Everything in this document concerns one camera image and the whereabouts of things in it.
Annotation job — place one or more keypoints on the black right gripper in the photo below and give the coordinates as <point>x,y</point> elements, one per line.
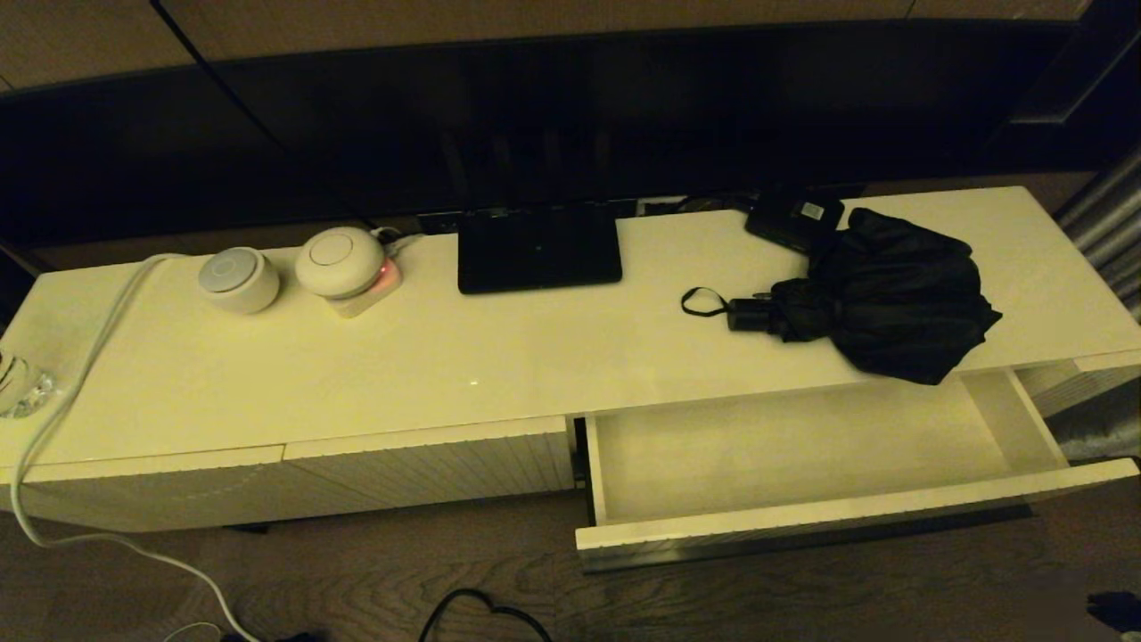
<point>1119,612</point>

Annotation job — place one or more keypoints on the white ribbed drawer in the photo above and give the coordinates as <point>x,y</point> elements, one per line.
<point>784,455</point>

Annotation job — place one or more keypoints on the black folding umbrella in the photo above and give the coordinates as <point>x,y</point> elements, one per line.
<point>891,303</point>

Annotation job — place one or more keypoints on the white TV cabinet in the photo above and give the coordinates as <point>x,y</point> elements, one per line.
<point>446,357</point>

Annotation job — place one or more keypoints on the white fabric bundle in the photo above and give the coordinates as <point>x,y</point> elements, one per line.
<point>1105,432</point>

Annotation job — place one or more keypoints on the grey pleated curtain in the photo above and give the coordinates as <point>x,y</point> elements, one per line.
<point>1105,232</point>

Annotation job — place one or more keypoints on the small black set-top box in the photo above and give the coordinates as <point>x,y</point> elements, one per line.
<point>792,223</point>

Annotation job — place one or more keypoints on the dark wooden cabinet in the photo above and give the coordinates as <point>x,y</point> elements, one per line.
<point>1070,89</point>

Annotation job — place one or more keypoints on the black flat TV base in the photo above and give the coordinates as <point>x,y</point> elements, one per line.
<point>535,254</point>

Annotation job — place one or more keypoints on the black television screen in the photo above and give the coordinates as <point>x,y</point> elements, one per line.
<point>624,116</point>

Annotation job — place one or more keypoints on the white ribbed flat cabinet panel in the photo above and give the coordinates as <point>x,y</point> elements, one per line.
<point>428,473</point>

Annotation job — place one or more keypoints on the white power strip red light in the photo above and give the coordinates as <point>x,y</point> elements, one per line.
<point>365,304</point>

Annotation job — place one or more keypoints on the white dome-shaped device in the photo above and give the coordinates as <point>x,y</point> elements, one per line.
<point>339,262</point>

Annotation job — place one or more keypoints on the white speaker with grey top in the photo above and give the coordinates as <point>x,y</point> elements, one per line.
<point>237,280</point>

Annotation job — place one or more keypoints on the white ribbed curved cabinet panel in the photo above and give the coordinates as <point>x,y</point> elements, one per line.
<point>160,495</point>

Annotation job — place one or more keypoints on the clear glass object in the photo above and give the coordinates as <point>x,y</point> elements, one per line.
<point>22,388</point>

